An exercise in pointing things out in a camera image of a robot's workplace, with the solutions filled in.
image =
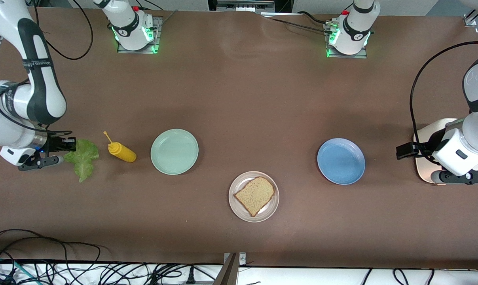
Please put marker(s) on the yellow squeeze bottle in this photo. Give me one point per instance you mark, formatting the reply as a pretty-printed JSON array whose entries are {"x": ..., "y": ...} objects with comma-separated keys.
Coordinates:
[{"x": 122, "y": 152}]

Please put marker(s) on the brown bread slice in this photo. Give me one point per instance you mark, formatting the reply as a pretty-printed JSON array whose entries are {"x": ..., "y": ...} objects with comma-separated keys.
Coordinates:
[{"x": 255, "y": 196}]

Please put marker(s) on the blue plate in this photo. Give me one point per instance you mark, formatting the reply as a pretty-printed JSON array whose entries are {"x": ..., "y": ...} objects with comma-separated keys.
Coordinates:
[{"x": 341, "y": 161}]

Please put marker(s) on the cream toaster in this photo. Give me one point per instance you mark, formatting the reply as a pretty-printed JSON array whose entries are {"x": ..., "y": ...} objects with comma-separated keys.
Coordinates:
[{"x": 423, "y": 174}]

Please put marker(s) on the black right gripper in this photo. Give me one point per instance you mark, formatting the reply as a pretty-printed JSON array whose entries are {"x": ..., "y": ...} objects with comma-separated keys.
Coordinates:
[{"x": 54, "y": 143}]

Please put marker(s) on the short aluminium profile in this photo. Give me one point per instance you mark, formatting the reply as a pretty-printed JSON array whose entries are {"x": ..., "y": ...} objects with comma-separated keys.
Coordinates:
[{"x": 471, "y": 19}]

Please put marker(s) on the green lettuce leaf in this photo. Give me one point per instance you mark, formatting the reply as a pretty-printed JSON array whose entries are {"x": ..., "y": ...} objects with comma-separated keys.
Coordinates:
[{"x": 84, "y": 158}]

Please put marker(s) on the beige plate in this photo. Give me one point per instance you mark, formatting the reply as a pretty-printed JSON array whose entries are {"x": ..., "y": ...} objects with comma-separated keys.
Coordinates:
[{"x": 239, "y": 211}]

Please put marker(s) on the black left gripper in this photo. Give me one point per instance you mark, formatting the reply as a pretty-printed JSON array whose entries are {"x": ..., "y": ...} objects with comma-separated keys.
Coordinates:
[{"x": 433, "y": 142}]

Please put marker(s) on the grey metal bracket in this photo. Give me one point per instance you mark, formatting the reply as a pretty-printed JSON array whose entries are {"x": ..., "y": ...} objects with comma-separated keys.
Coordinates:
[{"x": 242, "y": 259}]

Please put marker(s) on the dark metal post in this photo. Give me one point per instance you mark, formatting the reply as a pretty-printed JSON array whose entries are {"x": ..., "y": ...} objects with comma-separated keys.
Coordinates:
[{"x": 227, "y": 273}]

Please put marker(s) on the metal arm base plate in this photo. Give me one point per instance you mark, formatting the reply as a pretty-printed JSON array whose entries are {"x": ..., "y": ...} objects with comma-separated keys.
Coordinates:
[
  {"x": 361, "y": 56},
  {"x": 156, "y": 39}
]

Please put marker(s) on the black and silver device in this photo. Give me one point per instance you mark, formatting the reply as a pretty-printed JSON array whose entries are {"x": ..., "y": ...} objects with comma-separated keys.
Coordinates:
[{"x": 243, "y": 6}]

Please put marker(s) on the mint green plate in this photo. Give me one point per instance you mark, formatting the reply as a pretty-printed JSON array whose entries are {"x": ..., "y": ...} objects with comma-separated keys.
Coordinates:
[{"x": 174, "y": 152}]

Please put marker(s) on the brown table mat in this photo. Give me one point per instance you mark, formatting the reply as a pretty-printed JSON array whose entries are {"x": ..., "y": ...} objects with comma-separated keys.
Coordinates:
[{"x": 239, "y": 99}]

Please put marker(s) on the black power plug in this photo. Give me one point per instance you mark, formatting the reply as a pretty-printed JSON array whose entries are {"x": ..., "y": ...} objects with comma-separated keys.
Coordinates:
[{"x": 190, "y": 279}]

